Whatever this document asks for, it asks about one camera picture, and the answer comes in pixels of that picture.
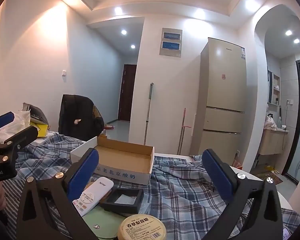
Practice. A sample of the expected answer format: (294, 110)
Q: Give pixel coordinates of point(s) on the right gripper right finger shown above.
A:
(264, 220)

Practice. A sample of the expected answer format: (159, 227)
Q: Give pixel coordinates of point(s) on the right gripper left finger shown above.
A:
(34, 215)

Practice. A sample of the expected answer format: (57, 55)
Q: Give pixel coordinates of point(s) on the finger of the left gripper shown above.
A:
(6, 119)
(22, 138)

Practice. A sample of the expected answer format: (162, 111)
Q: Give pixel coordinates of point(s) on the green leather pouch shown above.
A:
(103, 224)

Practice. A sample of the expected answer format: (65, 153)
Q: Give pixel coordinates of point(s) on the white AUX remote control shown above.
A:
(92, 195)

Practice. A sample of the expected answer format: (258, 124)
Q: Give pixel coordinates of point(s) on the black square display case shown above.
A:
(123, 201)

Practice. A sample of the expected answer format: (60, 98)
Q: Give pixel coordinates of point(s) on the round cream candy tin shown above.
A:
(141, 227)

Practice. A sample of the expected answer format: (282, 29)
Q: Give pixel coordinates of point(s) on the yellow box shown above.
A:
(41, 128)

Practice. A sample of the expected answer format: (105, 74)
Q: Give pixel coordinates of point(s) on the white plastic bag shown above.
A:
(21, 121)

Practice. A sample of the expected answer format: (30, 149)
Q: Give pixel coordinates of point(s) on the grey bag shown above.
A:
(36, 114)

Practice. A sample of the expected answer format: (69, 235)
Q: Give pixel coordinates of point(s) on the striped grey towel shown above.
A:
(13, 190)

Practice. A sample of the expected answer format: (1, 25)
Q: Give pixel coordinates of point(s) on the floor mat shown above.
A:
(268, 174)

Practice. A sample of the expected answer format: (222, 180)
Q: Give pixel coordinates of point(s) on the smartphone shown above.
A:
(286, 234)

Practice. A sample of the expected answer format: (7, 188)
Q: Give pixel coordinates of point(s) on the bathroom vanity cabinet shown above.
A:
(272, 142)

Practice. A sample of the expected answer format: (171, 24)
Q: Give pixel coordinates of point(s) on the blue plaid cloth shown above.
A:
(180, 193)

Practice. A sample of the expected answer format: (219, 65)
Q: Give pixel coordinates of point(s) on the beige refrigerator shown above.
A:
(221, 100)

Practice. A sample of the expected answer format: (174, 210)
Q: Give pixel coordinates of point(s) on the cardboard tray box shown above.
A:
(119, 160)

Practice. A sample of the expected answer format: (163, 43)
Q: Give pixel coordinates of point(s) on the dark wooden door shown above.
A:
(126, 93)

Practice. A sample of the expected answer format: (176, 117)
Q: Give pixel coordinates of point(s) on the grey mop handle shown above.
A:
(148, 112)

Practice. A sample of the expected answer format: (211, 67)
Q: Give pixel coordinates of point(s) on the wall electrical panel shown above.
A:
(171, 42)

